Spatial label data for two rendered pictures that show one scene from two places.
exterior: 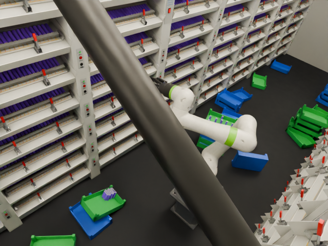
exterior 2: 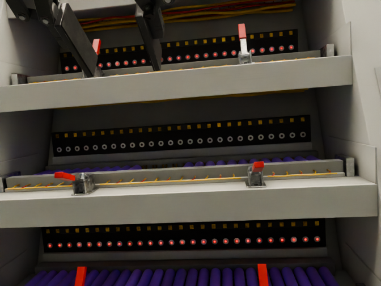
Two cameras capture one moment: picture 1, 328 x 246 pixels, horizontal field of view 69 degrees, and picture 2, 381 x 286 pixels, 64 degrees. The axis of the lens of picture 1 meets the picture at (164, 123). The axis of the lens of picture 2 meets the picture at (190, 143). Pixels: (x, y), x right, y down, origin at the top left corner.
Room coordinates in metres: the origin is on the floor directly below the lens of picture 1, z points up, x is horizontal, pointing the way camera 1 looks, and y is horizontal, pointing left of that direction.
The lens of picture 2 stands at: (1.27, -0.09, 0.85)
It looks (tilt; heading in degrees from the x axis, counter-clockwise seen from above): 16 degrees up; 59
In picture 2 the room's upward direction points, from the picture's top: 2 degrees counter-clockwise
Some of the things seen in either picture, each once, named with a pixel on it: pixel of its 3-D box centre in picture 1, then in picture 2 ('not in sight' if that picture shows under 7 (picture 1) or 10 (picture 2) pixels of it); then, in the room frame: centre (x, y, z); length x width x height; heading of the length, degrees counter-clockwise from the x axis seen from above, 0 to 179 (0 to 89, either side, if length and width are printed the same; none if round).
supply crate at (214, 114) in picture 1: (220, 121); not in sight; (1.82, -0.57, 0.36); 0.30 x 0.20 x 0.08; 74
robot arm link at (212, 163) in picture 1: (205, 173); not in sight; (1.03, -0.36, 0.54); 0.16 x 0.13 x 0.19; 170
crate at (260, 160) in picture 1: (249, 160); not in sight; (1.60, -0.92, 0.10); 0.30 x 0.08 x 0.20; 90
